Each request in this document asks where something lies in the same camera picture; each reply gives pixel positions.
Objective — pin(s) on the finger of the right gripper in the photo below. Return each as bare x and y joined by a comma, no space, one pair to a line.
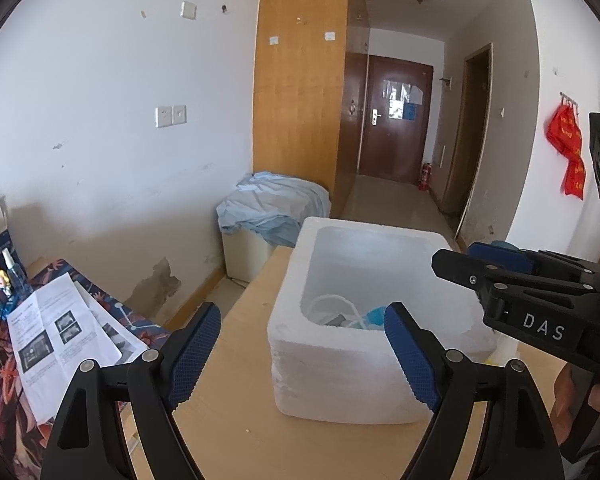
554,277
502,254

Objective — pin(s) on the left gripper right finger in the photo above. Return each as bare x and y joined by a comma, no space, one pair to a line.
517,440

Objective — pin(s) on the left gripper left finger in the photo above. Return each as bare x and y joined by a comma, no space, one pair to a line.
87,440

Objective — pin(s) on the blue surgical face mask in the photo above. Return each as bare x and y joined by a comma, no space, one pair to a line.
326,305

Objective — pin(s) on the grey sock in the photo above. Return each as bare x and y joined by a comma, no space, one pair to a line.
336,320

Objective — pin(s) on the person's right hand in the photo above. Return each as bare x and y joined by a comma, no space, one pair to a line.
564,392

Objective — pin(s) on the red fire extinguisher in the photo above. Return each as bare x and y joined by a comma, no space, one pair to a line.
424,178

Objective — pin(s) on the patterned desk cloth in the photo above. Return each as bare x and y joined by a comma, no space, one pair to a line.
22,440

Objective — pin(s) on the printed paper sheets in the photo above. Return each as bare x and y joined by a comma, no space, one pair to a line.
53,331

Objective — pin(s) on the red hanging bags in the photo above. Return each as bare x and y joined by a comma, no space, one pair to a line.
565,136

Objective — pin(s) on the white styrofoam box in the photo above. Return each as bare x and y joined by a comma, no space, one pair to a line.
331,360

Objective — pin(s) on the blue spray bottle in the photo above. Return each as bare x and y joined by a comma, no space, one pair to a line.
16,275

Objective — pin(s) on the dark brown entrance door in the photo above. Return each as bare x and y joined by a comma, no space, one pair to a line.
398,97

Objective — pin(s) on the wooden wardrobe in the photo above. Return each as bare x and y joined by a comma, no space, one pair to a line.
309,81

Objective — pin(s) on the side door frame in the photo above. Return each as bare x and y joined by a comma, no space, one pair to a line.
471,130

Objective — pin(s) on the double wall socket plate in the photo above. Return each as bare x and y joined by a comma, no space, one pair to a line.
167,116

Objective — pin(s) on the white wall switch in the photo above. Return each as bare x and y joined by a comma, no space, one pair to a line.
188,10

